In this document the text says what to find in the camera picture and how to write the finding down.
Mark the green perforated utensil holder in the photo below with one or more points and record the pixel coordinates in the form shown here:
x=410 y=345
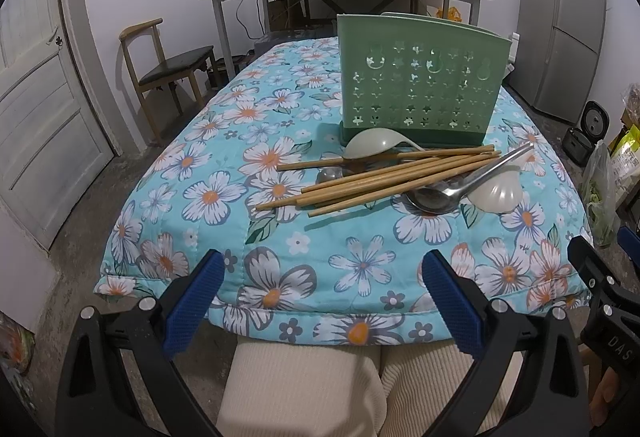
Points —
x=434 y=81

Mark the yellow snack bag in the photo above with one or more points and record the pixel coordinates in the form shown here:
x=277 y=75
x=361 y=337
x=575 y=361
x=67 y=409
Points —
x=625 y=163

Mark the yellow plastic bag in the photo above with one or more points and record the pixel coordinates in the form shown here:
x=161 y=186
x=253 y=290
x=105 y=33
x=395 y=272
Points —
x=448 y=12

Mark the black rice cooker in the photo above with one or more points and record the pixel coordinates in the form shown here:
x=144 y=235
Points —
x=580 y=141

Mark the large steel spoon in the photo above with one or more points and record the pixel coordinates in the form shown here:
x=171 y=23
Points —
x=440 y=199

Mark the floral blue quilt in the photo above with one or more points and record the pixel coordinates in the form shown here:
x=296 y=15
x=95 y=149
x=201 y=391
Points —
x=334 y=265

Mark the person right hand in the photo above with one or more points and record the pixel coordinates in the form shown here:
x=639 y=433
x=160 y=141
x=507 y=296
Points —
x=603 y=386

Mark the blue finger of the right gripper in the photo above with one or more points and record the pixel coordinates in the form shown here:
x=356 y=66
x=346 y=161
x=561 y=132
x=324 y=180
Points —
x=629 y=241

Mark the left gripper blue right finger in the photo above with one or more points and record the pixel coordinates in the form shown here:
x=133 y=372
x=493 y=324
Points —
x=450 y=294

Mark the silver refrigerator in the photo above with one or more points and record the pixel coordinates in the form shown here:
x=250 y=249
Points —
x=558 y=54

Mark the cream trousers legs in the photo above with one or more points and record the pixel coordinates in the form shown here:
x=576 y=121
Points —
x=292 y=390

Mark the wooden chair black seat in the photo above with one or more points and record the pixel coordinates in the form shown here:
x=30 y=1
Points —
x=167 y=70

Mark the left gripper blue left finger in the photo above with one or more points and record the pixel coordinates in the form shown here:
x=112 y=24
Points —
x=187 y=300

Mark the white panel door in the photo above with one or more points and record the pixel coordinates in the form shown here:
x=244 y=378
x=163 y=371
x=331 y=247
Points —
x=52 y=147

